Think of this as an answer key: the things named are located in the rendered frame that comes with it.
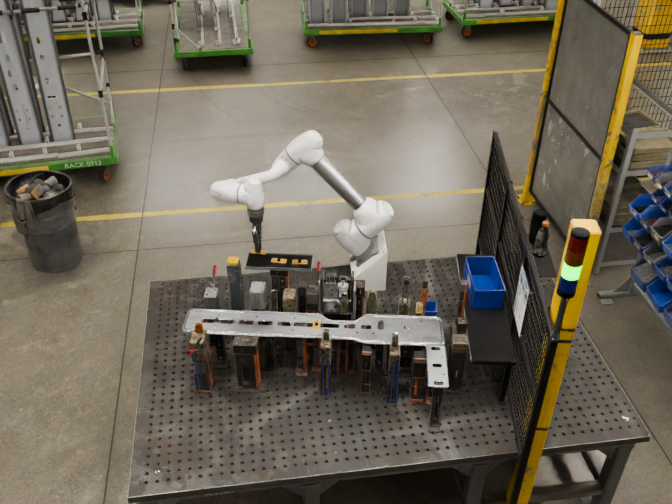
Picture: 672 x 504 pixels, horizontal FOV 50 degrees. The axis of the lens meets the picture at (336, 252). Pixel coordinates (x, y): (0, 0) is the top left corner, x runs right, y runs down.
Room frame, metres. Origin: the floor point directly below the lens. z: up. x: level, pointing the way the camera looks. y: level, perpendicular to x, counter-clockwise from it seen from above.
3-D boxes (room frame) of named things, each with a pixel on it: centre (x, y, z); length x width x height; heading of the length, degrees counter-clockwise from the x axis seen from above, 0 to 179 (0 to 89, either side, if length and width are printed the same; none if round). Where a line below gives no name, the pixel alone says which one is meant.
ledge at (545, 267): (2.90, -1.00, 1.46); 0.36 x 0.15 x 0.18; 177
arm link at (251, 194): (3.21, 0.44, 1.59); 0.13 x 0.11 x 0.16; 77
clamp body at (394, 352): (2.62, -0.30, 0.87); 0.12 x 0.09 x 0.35; 177
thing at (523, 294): (2.70, -0.91, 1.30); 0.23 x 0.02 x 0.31; 177
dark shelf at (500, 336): (3.00, -0.81, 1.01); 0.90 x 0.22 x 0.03; 177
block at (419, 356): (2.63, -0.43, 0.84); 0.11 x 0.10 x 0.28; 177
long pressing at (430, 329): (2.84, 0.12, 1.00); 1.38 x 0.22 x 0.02; 87
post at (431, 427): (2.44, -0.50, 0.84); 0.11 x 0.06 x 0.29; 177
